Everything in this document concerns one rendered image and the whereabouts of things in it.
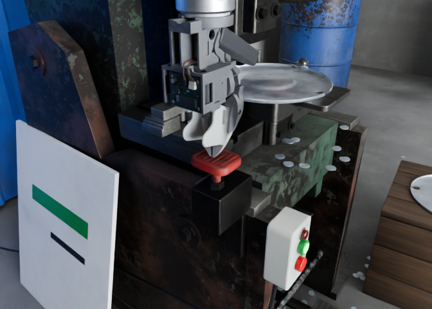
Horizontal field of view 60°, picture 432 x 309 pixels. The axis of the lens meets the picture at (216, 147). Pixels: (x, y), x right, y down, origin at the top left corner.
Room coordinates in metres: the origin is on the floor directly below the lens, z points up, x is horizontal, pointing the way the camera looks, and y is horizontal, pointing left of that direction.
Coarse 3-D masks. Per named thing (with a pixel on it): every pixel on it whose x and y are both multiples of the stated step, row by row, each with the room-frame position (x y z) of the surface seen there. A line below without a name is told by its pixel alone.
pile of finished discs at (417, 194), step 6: (414, 180) 1.09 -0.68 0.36; (420, 180) 1.10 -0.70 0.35; (426, 180) 1.10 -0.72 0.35; (420, 186) 1.06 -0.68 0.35; (426, 186) 1.06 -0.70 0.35; (414, 192) 1.03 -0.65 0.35; (420, 192) 1.03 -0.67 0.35; (426, 192) 1.03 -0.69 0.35; (414, 198) 0.99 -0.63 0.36; (420, 198) 1.00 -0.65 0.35; (426, 198) 1.00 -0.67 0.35; (420, 204) 0.96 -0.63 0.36; (426, 204) 0.96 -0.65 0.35
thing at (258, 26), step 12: (240, 0) 0.83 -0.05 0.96; (252, 0) 0.82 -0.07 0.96; (264, 0) 0.84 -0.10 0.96; (276, 0) 0.88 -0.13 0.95; (240, 12) 0.83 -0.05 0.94; (252, 12) 0.82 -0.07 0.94; (264, 12) 0.82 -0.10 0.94; (276, 12) 0.86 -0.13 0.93; (240, 24) 0.83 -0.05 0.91; (252, 24) 0.82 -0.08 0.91; (264, 24) 0.85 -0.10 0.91
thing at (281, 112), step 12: (324, 96) 0.75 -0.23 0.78; (336, 96) 0.75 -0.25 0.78; (252, 108) 0.81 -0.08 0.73; (264, 108) 0.79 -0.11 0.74; (276, 108) 0.78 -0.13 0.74; (288, 108) 0.82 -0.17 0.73; (312, 108) 0.70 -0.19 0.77; (324, 108) 0.69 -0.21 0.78; (264, 120) 0.79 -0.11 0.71; (276, 120) 0.78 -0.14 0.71; (288, 120) 0.83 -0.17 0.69; (264, 132) 0.80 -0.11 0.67; (276, 132) 0.78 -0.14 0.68; (288, 132) 0.83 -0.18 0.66
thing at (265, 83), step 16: (256, 64) 0.99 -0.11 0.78; (272, 64) 0.99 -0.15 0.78; (240, 80) 0.84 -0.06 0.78; (256, 80) 0.83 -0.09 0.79; (272, 80) 0.83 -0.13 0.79; (288, 80) 0.83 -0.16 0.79; (304, 80) 0.85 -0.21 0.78; (320, 80) 0.85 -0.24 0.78; (256, 96) 0.74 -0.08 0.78; (272, 96) 0.74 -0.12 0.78; (288, 96) 0.74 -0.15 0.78; (304, 96) 0.74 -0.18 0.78; (320, 96) 0.74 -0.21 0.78
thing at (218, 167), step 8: (200, 152) 0.53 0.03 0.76; (224, 152) 0.54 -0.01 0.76; (232, 152) 0.54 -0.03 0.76; (192, 160) 0.52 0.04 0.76; (200, 160) 0.51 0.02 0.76; (208, 160) 0.51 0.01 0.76; (216, 160) 0.51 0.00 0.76; (224, 160) 0.51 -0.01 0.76; (232, 160) 0.51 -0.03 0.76; (240, 160) 0.52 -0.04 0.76; (200, 168) 0.50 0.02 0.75; (208, 168) 0.49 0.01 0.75; (216, 168) 0.49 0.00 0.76; (224, 168) 0.49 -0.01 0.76; (232, 168) 0.50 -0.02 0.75; (216, 176) 0.51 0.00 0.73
